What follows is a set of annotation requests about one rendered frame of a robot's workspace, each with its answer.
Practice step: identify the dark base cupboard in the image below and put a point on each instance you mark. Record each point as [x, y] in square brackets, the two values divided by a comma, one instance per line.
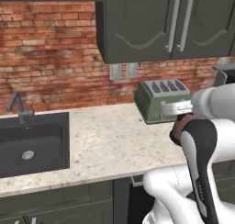
[225, 181]

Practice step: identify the grey wall socket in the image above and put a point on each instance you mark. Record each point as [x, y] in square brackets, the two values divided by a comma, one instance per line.
[224, 60]
[132, 70]
[116, 72]

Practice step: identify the dark grey tap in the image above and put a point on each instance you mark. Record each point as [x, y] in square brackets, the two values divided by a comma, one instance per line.
[20, 113]

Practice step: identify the dark base cupboard door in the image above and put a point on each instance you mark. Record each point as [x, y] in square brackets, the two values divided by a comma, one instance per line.
[76, 214]

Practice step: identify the green four-slot toaster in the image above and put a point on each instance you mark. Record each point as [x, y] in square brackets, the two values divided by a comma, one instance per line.
[153, 102]

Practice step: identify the dark grey sink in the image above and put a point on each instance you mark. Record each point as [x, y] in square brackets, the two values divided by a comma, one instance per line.
[36, 145]

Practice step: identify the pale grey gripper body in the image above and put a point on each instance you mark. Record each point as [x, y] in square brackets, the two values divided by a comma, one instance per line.
[176, 108]

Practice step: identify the dark wall cupboard door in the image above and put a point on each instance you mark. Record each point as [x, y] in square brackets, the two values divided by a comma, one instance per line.
[137, 19]
[211, 19]

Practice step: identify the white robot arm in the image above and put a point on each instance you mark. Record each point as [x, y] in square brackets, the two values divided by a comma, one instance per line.
[199, 178]

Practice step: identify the dark grey countertop appliance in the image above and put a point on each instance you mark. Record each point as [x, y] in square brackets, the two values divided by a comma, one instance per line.
[222, 74]

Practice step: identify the dark base drawer front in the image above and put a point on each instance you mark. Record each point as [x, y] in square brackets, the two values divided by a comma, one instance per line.
[61, 197]

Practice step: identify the black dishwasher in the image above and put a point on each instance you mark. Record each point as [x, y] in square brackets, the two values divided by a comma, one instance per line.
[134, 203]

